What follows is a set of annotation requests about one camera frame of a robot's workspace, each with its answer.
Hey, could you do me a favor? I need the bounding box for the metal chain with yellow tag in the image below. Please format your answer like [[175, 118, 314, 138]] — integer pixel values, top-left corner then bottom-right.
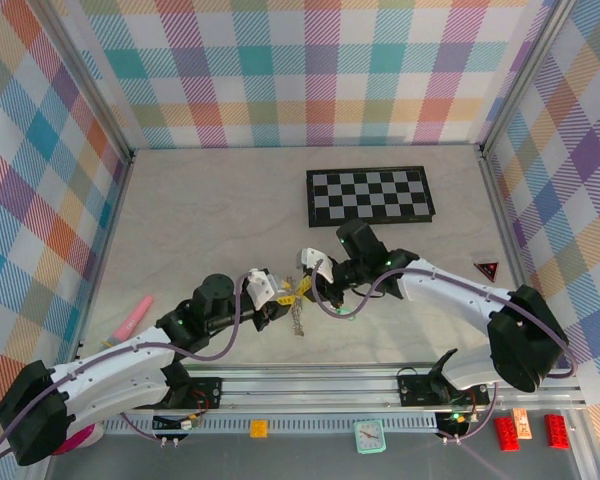
[[283, 273, 309, 339]]

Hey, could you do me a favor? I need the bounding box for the black white chessboard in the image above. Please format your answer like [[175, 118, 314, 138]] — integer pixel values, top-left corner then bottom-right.
[[305, 165, 437, 229]]

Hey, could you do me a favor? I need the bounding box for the pink marker pen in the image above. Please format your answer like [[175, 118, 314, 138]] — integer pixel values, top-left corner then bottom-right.
[[103, 295, 154, 347]]

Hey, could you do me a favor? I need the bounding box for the red black triangle piece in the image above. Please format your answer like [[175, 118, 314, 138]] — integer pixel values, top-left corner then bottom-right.
[[473, 260, 500, 282]]

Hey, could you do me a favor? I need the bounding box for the black electronics board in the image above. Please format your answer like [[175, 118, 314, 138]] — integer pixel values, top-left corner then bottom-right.
[[152, 413, 204, 434], [435, 410, 474, 434]]

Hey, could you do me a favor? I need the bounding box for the mint green alarm clock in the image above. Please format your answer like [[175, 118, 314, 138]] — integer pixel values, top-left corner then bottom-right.
[[353, 418, 385, 455]]

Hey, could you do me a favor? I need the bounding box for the pink round container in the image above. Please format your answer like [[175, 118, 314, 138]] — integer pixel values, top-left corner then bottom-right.
[[54, 424, 105, 455]]

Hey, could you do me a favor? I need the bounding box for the red toy brick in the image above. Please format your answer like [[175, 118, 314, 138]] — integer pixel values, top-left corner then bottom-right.
[[494, 417, 522, 452], [544, 413, 572, 450]]

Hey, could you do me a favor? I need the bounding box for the small wooden printed block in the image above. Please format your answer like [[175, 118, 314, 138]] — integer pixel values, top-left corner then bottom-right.
[[512, 407, 533, 441]]

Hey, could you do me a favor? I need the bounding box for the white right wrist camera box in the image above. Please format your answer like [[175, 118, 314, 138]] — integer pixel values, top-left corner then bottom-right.
[[294, 247, 334, 282]]

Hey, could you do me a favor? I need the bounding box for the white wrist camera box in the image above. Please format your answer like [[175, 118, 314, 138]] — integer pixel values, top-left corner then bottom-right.
[[294, 247, 334, 282], [243, 268, 287, 307]]

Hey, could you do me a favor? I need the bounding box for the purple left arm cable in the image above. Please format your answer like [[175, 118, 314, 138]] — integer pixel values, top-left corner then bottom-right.
[[0, 272, 261, 464]]

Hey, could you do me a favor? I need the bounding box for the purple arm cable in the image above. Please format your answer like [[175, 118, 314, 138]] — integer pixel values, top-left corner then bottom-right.
[[0, 272, 261, 464], [311, 257, 579, 376]]

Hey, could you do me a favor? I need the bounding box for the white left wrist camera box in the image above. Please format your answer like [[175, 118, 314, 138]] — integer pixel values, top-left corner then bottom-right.
[[243, 268, 287, 307]]

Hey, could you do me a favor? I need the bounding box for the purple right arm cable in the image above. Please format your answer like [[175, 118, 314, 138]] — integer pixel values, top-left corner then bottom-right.
[[311, 257, 579, 376]]

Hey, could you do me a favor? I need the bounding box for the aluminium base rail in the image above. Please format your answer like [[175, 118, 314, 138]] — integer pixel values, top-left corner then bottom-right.
[[184, 367, 587, 409]]

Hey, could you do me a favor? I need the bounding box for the grey slotted cable duct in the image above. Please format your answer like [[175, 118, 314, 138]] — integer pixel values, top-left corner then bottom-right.
[[97, 415, 439, 432]]

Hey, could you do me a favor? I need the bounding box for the aluminium side rail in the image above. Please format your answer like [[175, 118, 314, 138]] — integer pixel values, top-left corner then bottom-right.
[[479, 148, 551, 364], [67, 149, 137, 354]]

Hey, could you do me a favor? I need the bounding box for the thin purple base cable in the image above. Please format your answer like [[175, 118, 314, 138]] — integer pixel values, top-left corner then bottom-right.
[[457, 394, 495, 442], [115, 405, 161, 442]]

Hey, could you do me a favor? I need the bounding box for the aluminium frame post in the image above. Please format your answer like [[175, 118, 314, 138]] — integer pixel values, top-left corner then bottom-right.
[[32, 0, 136, 164], [478, 0, 581, 157]]

